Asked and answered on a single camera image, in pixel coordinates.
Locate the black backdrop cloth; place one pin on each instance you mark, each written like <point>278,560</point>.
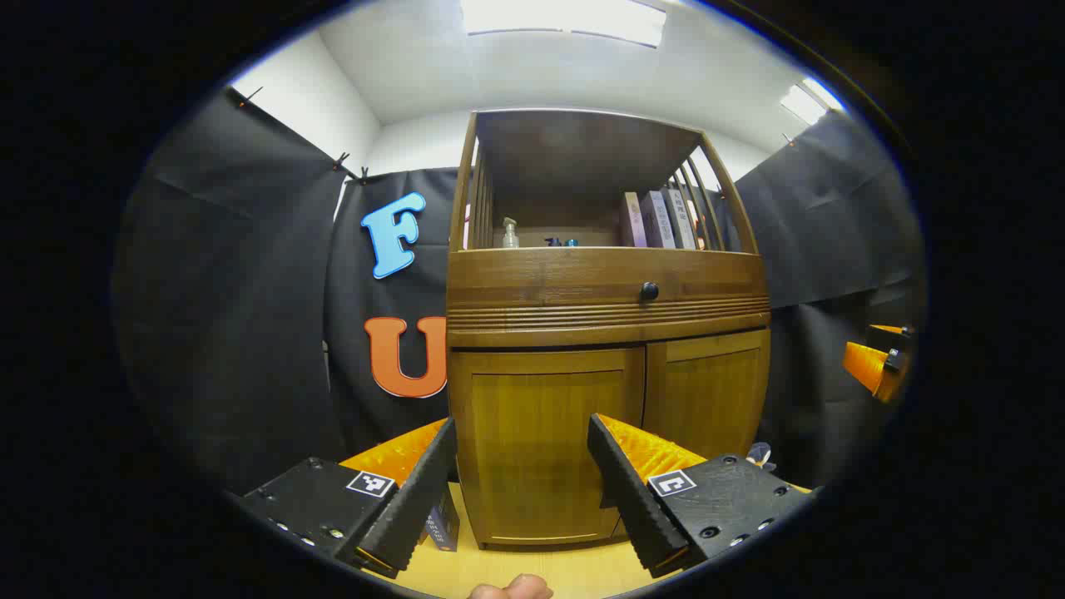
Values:
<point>233,291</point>

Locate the blue hardcover book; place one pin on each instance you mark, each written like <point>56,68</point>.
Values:
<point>443,524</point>

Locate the wooden double-door shoe cabinet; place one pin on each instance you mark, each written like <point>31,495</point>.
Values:
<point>582,166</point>

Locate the clear pump bottle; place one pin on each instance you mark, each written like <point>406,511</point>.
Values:
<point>510,235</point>

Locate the purple grey book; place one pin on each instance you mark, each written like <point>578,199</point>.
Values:
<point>659,220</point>

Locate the black round drawer knob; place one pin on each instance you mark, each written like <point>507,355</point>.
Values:
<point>649,291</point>

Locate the wooden shoe cabinet door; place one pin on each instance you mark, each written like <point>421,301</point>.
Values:
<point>707,399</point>
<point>532,449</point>

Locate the small ceiling light panel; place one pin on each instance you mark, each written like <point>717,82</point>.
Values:
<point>807,101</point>

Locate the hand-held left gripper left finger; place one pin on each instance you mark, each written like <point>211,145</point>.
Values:
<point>412,507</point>

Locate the pale pink book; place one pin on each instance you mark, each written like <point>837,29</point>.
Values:
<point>634,220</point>

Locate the large ceiling light panel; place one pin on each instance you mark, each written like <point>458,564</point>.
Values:
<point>566,18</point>

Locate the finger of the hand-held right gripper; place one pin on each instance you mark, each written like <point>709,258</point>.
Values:
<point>869,366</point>

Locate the penguin plush toy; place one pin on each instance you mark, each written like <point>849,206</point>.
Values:
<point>761,456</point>

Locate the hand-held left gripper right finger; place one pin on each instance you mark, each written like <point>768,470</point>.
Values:
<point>632,499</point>

